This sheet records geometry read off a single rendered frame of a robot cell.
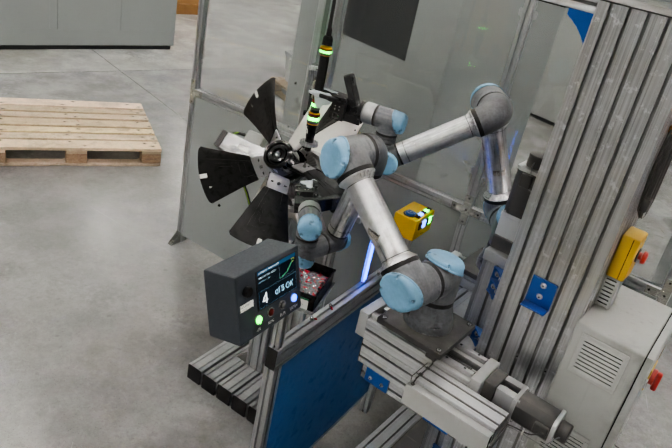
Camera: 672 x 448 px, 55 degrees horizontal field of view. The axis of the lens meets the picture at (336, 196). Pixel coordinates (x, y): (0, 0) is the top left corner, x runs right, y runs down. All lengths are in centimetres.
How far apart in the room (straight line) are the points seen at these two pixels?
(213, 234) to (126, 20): 453
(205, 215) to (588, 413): 259
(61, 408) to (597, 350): 214
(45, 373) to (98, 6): 534
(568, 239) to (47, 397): 223
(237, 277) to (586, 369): 98
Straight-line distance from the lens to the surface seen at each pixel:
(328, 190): 233
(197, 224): 402
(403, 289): 176
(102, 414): 304
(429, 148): 214
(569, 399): 202
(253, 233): 240
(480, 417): 188
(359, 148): 186
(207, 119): 374
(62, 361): 330
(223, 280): 165
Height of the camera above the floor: 215
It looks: 25 degrees down
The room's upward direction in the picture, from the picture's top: 12 degrees clockwise
